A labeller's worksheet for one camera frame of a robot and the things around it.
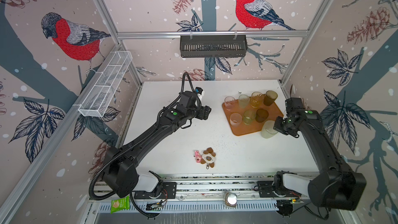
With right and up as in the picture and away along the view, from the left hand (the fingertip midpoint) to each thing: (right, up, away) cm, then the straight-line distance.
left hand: (205, 107), depth 78 cm
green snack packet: (-40, -44, -9) cm, 60 cm away
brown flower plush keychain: (+2, -27, +3) cm, 28 cm away
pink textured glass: (+19, -9, +16) cm, 26 cm away
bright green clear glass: (+28, -6, +16) cm, 33 cm away
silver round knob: (+10, -37, -16) cm, 41 cm away
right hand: (+38, -12, +1) cm, 40 cm away
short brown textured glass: (+35, -6, +15) cm, 39 cm away
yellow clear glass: (+35, +5, +25) cm, 44 cm away
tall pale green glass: (+33, -12, +2) cm, 36 cm away
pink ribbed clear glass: (+17, +2, +26) cm, 31 cm away
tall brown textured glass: (+46, +5, +27) cm, 54 cm away
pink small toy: (-4, -27, +3) cm, 27 cm away
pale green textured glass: (+27, +3, +26) cm, 37 cm away
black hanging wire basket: (+6, +40, +26) cm, 48 cm away
